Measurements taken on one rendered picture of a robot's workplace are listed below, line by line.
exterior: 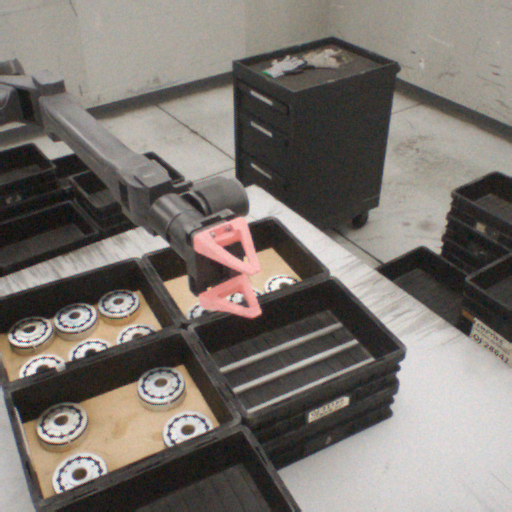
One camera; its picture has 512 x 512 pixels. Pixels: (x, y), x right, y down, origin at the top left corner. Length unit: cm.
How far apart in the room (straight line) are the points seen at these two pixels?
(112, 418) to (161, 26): 364
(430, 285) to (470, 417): 111
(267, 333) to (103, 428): 45
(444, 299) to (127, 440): 158
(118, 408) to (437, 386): 78
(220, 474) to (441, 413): 58
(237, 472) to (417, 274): 159
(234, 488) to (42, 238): 175
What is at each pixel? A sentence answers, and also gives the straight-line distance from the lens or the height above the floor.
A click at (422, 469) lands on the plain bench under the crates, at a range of 150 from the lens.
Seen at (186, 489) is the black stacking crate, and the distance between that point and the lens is 129.
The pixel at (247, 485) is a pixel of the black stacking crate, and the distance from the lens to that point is 128.
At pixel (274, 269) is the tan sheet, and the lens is 174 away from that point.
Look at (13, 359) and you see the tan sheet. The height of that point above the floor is 83.
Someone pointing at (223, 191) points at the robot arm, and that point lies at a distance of 84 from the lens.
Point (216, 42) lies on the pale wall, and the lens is 498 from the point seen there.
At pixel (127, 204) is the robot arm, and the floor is 143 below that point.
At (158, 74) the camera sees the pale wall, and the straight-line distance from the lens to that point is 479.
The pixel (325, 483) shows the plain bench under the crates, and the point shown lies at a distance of 145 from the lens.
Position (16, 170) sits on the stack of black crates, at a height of 49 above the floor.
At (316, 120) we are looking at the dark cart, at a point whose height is 74.
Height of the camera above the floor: 191
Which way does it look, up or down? 37 degrees down
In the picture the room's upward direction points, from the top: straight up
